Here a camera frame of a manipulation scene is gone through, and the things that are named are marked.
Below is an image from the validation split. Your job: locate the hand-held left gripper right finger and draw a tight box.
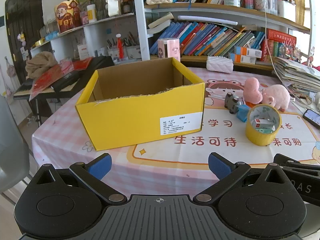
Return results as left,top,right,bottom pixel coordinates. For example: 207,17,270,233
192,152,295,204

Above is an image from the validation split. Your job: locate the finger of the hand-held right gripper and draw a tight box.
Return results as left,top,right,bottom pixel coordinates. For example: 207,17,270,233
273,153,320,174

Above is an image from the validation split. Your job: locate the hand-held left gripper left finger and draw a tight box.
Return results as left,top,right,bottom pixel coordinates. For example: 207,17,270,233
26,153,128,205

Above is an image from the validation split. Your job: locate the yellow cardboard box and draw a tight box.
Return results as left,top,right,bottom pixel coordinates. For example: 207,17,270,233
75,57,206,152

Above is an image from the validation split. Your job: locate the grey toy car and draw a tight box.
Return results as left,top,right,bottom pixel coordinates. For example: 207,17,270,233
224,92,245,114

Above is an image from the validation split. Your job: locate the pink pig plush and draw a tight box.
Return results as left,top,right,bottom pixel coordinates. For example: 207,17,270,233
261,84,292,112

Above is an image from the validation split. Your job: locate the pink heart plush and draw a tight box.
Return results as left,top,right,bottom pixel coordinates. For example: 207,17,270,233
243,77,264,104

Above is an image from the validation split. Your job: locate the yellow tape roll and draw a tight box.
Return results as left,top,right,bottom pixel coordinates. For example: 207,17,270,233
245,104,282,147

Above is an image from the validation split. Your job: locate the black smartphone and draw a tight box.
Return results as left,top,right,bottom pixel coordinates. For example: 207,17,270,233
302,109,320,128

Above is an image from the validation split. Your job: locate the small white red box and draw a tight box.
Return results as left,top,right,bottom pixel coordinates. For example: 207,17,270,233
251,118,273,130

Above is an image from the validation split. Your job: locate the blue pencil sharpener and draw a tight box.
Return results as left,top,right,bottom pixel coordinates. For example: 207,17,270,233
235,104,251,123

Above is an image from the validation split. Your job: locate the keyboard stand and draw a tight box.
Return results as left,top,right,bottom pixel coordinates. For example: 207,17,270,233
32,97,50,127

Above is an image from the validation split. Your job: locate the stack of papers and notebooks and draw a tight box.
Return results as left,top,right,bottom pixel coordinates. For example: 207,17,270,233
272,56,320,98

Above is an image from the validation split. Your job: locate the white quilted bag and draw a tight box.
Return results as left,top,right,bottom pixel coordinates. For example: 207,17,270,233
206,56,234,74

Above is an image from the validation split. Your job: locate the pile of red packets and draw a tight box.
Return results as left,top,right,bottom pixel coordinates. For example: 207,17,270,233
29,57,93,102

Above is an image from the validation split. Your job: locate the black electronic keyboard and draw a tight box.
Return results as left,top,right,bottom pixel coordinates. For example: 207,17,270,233
14,56,115,98

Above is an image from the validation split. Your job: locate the orange blue white box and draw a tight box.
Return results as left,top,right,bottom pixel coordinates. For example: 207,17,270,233
229,54,258,65
234,46,262,58

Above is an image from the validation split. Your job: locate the colourful flower ornament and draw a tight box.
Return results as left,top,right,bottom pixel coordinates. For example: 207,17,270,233
285,44,304,62

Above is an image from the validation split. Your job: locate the white pen holder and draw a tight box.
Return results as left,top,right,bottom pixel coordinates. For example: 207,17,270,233
126,45,142,60
107,45,125,61

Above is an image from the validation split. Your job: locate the white red card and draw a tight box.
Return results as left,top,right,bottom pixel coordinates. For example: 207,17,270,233
77,44,89,58

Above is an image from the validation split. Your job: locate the thick red dictionary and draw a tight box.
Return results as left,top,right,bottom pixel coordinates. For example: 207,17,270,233
261,39,274,61

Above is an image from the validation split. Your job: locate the brown crumpled cloth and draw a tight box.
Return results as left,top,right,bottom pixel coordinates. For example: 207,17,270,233
25,51,58,79

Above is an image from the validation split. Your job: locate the red tassel ornament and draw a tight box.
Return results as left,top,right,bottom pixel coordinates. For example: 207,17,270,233
117,34,124,58

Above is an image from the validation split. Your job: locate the pink cartoon cylinder container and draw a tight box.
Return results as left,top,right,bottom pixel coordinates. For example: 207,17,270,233
157,38,181,62

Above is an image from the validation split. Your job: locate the large red book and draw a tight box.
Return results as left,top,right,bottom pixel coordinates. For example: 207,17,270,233
266,29,297,45

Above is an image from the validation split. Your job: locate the row of colourful books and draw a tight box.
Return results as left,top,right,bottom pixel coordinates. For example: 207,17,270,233
155,21,266,57

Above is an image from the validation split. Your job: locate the white wooden bookshelf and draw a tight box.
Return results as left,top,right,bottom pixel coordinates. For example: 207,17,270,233
30,0,315,70

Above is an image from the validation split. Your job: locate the white flat bar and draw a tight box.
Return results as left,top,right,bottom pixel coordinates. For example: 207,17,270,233
177,15,238,26

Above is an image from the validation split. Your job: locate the white bottle yellow label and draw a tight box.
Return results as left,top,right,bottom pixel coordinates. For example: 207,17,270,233
86,4,97,23

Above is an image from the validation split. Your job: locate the fortune god paper decoration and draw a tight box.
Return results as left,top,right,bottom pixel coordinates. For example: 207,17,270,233
55,0,82,33

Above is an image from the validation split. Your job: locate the cream worn book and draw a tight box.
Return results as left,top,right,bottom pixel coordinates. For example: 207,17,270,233
147,12,174,34

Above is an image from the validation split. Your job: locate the white organizer box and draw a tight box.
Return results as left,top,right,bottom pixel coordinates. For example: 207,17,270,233
277,0,297,19

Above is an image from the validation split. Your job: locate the dark wooden door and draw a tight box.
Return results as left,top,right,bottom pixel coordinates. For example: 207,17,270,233
5,0,43,85

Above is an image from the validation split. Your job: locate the row of yellow books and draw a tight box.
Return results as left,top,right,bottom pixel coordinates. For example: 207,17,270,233
291,0,307,25

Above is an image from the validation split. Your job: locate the cream decorative bag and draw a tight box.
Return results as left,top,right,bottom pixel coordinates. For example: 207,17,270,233
106,0,122,17

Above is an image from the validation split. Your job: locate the white cable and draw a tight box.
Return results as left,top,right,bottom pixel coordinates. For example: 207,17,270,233
260,0,283,78

